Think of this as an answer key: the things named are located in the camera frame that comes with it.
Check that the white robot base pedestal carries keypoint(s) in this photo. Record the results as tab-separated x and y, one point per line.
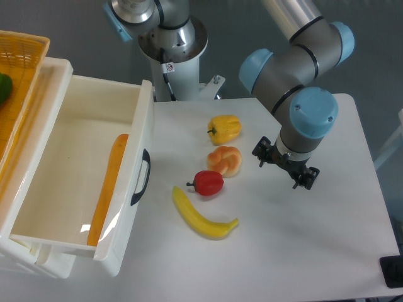
174	57

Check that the orange carrot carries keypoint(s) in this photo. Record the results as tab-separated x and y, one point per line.
108	187

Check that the yellow woven basket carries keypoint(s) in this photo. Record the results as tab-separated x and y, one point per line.
22	56

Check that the white drawer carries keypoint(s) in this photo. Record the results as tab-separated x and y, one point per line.
64	191

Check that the black device at edge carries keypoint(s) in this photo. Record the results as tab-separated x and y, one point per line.
391	267

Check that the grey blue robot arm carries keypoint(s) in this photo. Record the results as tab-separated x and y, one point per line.
281	83

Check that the yellow bell pepper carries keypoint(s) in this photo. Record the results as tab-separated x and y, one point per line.
223	128

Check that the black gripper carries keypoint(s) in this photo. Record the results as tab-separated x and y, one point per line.
302	175

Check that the red bell pepper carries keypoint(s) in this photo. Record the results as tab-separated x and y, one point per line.
207	183

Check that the yellow banana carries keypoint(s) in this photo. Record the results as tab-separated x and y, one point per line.
197	222

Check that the knotted bread roll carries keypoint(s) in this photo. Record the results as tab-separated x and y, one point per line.
225	160

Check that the green vegetable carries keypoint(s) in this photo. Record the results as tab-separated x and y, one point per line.
6	86

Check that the white drawer cabinet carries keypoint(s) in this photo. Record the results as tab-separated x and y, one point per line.
48	94

